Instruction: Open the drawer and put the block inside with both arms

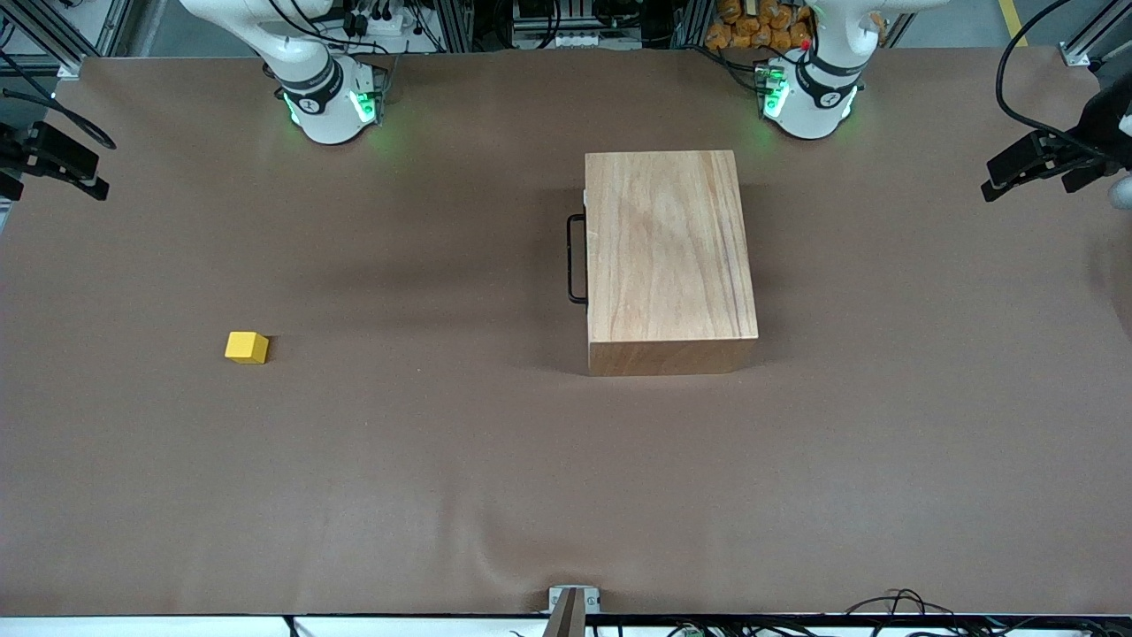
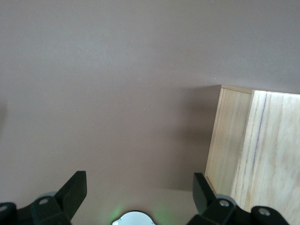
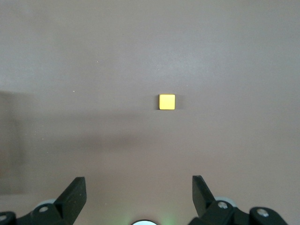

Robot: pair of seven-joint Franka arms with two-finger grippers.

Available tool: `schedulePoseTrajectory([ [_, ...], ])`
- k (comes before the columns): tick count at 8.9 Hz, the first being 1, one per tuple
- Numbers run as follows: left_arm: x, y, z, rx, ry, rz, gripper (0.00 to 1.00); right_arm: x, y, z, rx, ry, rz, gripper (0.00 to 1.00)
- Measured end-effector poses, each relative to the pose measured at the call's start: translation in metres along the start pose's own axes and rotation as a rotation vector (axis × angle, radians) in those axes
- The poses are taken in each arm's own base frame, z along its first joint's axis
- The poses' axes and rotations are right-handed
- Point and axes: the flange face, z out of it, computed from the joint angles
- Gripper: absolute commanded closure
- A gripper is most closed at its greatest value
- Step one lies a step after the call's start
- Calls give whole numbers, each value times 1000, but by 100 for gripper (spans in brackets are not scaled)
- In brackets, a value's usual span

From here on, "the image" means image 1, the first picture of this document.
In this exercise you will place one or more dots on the orange bag pile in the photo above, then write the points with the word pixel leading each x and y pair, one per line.
pixel 752 22

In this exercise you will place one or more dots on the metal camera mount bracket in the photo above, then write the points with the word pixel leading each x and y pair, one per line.
pixel 573 606

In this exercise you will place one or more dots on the light wooden drawer cabinet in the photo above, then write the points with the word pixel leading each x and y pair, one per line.
pixel 672 257

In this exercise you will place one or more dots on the aluminium frame post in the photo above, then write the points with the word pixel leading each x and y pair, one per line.
pixel 690 22
pixel 460 25

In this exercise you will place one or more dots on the brown table cover sheet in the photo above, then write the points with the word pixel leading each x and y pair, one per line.
pixel 442 460

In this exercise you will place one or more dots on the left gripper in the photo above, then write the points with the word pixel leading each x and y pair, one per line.
pixel 1099 131

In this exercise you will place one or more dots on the yellow wooden block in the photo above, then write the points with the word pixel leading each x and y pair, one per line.
pixel 245 347

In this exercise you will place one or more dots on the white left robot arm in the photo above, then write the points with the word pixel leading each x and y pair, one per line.
pixel 818 97

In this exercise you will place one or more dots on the aluminium frame profile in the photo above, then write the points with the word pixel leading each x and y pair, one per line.
pixel 53 35
pixel 1097 35

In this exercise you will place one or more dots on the white power strip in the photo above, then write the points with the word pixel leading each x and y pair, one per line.
pixel 389 26

